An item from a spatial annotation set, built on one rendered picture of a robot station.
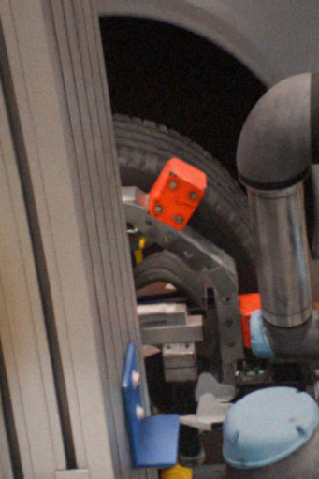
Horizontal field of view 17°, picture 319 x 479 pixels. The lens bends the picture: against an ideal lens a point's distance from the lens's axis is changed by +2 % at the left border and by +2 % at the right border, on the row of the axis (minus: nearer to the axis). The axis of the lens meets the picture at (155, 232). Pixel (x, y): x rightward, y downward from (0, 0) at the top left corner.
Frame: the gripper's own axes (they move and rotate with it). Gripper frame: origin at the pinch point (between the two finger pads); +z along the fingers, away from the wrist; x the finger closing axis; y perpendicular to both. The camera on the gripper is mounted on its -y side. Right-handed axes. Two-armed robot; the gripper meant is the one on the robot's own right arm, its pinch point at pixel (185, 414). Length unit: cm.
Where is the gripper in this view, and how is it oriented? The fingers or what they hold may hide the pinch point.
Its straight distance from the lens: 171.8
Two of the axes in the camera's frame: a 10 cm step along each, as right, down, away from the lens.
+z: -9.9, 0.9, 0.7
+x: -0.3, 4.2, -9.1
